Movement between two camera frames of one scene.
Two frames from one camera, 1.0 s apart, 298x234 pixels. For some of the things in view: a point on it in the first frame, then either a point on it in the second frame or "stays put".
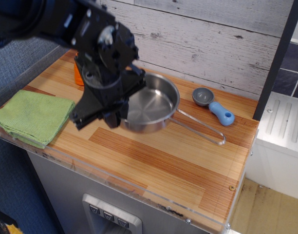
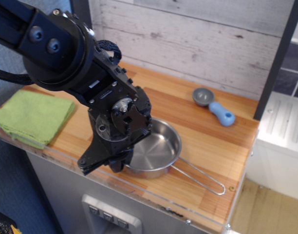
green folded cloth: (32, 118) stays put
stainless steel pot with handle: (150, 110) -> (154, 157)
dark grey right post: (278, 57) stays put
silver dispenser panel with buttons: (102, 217) stays put
